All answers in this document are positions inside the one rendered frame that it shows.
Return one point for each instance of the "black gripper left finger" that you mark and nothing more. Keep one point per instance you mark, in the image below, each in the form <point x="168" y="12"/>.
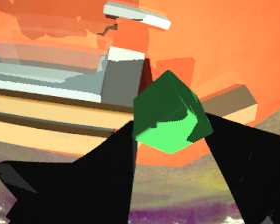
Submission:
<point x="99" y="183"/>

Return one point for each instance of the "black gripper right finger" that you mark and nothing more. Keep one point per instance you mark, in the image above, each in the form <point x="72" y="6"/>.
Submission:
<point x="249" y="160"/>

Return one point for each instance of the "small green block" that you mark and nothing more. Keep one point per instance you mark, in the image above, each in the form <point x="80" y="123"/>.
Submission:
<point x="168" y="115"/>

